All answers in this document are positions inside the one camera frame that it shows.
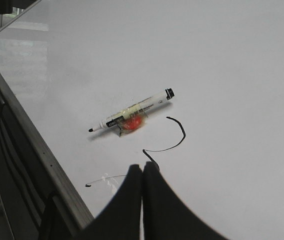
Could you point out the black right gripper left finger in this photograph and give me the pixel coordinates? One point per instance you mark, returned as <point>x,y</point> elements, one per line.
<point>120,219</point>

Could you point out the white whiteboard with grey frame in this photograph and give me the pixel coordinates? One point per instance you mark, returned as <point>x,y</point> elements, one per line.
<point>219,141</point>

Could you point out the white black whiteboard marker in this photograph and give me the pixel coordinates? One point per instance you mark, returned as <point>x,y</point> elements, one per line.
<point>152,103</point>

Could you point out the red taped grip block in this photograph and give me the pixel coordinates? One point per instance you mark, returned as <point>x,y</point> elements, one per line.
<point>128,126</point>

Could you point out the grey table frame underneath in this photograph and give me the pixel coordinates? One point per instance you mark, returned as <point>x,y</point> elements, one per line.
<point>37,198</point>

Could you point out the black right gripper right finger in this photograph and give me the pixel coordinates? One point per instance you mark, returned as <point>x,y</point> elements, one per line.
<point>165,216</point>

